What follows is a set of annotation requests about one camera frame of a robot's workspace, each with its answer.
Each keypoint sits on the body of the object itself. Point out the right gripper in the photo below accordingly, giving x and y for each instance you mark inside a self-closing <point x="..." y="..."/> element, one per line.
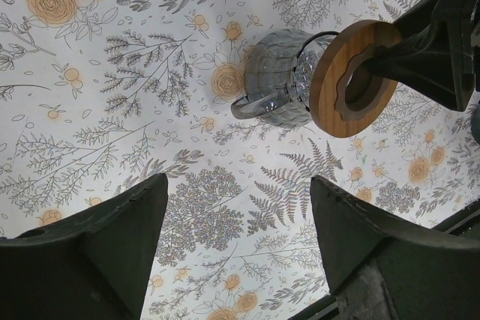
<point x="439" y="57"/>

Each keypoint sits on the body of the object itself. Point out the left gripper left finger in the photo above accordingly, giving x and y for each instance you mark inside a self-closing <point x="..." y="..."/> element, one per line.
<point x="94" y="264"/>

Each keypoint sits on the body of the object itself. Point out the dark grey red-rimmed cup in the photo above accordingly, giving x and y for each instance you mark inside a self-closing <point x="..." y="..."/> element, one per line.
<point x="475" y="124"/>

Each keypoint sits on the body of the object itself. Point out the grey glass carafe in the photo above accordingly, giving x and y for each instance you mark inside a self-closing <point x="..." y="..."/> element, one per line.
<point x="278" y="75"/>

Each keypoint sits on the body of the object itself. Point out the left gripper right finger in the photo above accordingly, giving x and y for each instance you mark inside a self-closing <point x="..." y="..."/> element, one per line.
<point x="381" y="266"/>

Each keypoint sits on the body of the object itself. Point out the floral patterned table mat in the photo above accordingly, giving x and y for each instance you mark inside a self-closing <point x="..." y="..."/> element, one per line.
<point x="97" y="95"/>

